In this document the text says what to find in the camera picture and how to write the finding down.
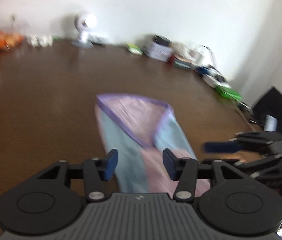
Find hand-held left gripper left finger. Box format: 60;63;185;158
37;149;119;203

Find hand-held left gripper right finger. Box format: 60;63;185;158
162;149;250;203

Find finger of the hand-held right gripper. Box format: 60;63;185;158
202;154;282;183
203;131;282;155

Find pastel pink blue purple garment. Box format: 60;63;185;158
95;93;211;194

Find black chair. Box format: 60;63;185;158
252;86;282;132

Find bright green box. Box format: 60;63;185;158
216;84;242;100

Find white power strip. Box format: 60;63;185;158
202;73;229;88

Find blue small gadget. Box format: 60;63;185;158
197;65;217;76

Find white printed tin box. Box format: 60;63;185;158
144;38;173;62

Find green and white box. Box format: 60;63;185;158
127;44;144;56

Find small black box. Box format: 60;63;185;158
153;35;172;47

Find white flat electronic device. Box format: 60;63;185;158
91;35;111;46

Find white round-headed robot figure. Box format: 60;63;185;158
71;11;98;48

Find clear container of orange snacks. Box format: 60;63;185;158
0;31;24;51

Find white chargers and cables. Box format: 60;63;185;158
173;42;217;67

